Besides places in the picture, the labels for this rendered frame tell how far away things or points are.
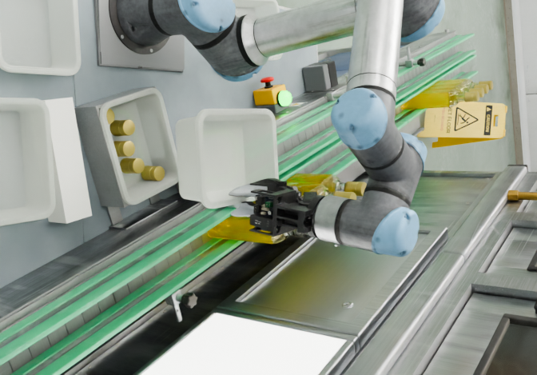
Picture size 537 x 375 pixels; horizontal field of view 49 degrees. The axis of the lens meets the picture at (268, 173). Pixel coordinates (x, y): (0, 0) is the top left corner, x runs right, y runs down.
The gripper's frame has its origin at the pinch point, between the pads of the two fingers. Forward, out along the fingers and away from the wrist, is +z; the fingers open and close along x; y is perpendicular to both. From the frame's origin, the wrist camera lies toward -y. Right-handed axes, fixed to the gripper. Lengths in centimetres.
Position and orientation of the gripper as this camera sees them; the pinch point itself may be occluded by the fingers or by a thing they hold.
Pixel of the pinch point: (237, 197)
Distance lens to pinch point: 111.0
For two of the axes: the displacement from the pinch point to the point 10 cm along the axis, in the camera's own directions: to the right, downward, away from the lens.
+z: -8.0, -1.3, 5.8
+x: -0.3, 9.8, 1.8
